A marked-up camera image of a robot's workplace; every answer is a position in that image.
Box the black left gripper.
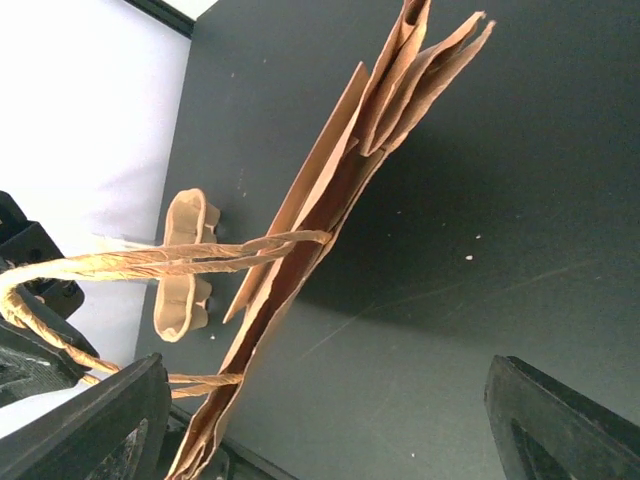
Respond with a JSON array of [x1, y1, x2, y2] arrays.
[[1, 191, 89, 405]]

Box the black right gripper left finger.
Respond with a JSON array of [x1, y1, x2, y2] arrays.
[[1, 353, 167, 479]]

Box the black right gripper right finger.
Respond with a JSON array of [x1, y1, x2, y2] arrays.
[[484, 355, 639, 479]]

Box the brown cardboard cup carrier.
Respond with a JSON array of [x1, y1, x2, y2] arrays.
[[152, 187, 222, 344]]

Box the brown paper bag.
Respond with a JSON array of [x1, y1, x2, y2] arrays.
[[1, 1, 494, 479]]

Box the black frame post left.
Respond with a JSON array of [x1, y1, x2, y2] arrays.
[[125, 0, 195, 39]]

